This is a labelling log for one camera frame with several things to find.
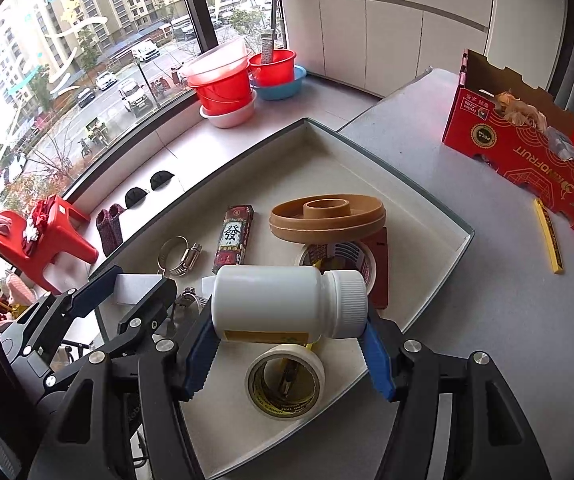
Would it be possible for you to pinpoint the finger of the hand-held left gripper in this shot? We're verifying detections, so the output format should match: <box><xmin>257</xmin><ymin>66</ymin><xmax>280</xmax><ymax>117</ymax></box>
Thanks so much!
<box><xmin>0</xmin><ymin>265</ymin><xmax>124</xmax><ymax>356</ymax></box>
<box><xmin>42</xmin><ymin>276</ymin><xmax>179</xmax><ymax>393</ymax></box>

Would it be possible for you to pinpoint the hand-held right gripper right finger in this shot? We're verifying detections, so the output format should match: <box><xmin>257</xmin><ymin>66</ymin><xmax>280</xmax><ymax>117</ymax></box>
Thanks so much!
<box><xmin>358</xmin><ymin>307</ymin><xmax>552</xmax><ymax>480</ymax></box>

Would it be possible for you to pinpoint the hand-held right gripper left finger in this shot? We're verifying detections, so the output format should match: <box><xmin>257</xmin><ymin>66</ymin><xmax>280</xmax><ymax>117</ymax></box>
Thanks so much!
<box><xmin>27</xmin><ymin>297</ymin><xmax>221</xmax><ymax>480</ymax></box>

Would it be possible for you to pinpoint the small white block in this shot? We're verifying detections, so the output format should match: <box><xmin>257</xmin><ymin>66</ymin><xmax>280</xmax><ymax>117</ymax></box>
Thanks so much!
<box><xmin>116</xmin><ymin>273</ymin><xmax>165</xmax><ymax>307</ymax></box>

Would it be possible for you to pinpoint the metal hose clamp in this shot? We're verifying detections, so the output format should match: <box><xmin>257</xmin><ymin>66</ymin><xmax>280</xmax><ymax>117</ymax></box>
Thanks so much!
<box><xmin>169</xmin><ymin>287</ymin><xmax>212</xmax><ymax>336</ymax></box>
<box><xmin>157</xmin><ymin>236</ymin><xmax>204</xmax><ymax>277</ymax></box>

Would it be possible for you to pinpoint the red case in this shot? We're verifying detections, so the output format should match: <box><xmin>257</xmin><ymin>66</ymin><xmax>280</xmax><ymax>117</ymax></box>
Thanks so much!
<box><xmin>362</xmin><ymin>226</ymin><xmax>390</xmax><ymax>311</ymax></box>

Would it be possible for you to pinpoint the cream masking tape roll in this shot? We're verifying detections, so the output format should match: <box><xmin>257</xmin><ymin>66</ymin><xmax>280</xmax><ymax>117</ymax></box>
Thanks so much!
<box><xmin>245</xmin><ymin>344</ymin><xmax>326</xmax><ymax>423</ymax></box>

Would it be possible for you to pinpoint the yellow utility knife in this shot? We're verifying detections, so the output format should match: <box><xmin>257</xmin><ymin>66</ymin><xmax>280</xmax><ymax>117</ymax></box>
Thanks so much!
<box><xmin>277</xmin><ymin>255</ymin><xmax>338</xmax><ymax>398</ymax></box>

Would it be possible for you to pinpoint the white bottle with yellow label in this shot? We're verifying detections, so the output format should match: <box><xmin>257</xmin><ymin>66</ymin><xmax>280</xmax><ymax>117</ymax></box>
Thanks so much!
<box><xmin>210</xmin><ymin>263</ymin><xmax>369</xmax><ymax>345</ymax></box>

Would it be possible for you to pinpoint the white printed tape roll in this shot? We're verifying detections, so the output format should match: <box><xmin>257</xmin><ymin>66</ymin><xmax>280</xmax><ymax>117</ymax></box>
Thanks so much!
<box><xmin>294</xmin><ymin>240</ymin><xmax>380</xmax><ymax>297</ymax></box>

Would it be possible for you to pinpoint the dark red printed box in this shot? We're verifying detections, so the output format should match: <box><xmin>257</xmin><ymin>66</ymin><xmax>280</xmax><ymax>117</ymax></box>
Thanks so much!
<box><xmin>211</xmin><ymin>204</ymin><xmax>256</xmax><ymax>276</ymax></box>

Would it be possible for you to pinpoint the tan plastic spool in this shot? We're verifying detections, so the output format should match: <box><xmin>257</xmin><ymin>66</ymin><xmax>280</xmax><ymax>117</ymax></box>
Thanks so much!
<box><xmin>268</xmin><ymin>194</ymin><xmax>387</xmax><ymax>247</ymax></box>

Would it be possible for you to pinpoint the shallow grey-green tray box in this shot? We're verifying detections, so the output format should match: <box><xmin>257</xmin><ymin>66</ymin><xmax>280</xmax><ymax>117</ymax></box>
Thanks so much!
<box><xmin>87</xmin><ymin>117</ymin><xmax>476</xmax><ymax>480</ymax></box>

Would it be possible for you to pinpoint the red plastic stool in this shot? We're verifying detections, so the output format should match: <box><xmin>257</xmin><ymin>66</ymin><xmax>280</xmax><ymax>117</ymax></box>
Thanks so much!
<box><xmin>0</xmin><ymin>194</ymin><xmax>100</xmax><ymax>297</ymax></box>

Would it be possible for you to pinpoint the red cloth bundle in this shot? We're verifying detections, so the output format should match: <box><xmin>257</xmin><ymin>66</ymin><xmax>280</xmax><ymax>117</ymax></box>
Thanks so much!
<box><xmin>0</xmin><ymin>200</ymin><xmax>63</xmax><ymax>256</ymax></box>

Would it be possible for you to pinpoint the white basin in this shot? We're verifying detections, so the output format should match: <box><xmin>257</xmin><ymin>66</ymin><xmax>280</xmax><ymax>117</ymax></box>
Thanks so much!
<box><xmin>199</xmin><ymin>91</ymin><xmax>258</xmax><ymax>129</ymax></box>

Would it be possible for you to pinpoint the small yellow box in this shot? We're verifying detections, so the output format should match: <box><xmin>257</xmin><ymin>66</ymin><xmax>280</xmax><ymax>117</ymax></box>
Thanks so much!
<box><xmin>533</xmin><ymin>198</ymin><xmax>566</xmax><ymax>275</ymax></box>

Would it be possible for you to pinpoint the red cardboard box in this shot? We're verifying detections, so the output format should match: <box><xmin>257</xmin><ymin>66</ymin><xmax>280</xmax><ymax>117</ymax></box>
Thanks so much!
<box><xmin>441</xmin><ymin>49</ymin><xmax>574</xmax><ymax>241</ymax></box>

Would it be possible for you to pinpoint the blue basin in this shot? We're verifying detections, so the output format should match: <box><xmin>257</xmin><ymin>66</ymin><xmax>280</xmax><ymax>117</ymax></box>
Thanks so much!
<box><xmin>254</xmin><ymin>65</ymin><xmax>308</xmax><ymax>101</ymax></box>

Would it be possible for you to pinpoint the red basin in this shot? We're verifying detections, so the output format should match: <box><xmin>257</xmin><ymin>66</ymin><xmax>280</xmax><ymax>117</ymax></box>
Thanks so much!
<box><xmin>248</xmin><ymin>50</ymin><xmax>298</xmax><ymax>88</ymax></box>

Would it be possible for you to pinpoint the mop pole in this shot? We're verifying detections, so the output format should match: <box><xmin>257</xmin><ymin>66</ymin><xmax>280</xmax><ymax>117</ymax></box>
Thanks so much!
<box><xmin>259</xmin><ymin>0</ymin><xmax>285</xmax><ymax>67</ymax></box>

